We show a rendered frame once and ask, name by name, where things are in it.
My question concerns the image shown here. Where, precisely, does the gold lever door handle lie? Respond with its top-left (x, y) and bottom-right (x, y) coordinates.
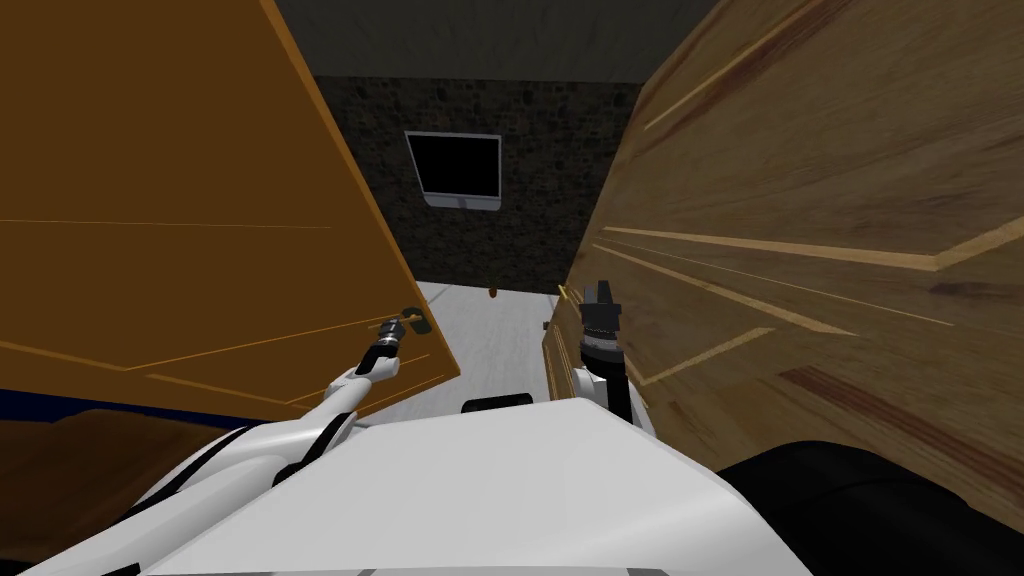
top-left (367, 307), bottom-right (434, 337)

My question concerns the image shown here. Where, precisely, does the black screen with grey frame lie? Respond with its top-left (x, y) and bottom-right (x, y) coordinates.
top-left (403, 130), bottom-right (505, 213)

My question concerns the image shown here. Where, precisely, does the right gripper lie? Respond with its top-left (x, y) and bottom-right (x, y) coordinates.
top-left (579, 279), bottom-right (625, 339)

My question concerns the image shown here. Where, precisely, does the wooden door leaf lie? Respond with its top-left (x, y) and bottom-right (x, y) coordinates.
top-left (541, 0), bottom-right (1024, 536)

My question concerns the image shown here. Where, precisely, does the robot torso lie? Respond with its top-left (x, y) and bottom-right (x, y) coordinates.
top-left (142, 392), bottom-right (811, 576)

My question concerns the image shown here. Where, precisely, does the orange-brown door leaf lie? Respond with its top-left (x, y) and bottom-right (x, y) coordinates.
top-left (0, 0), bottom-right (463, 425)

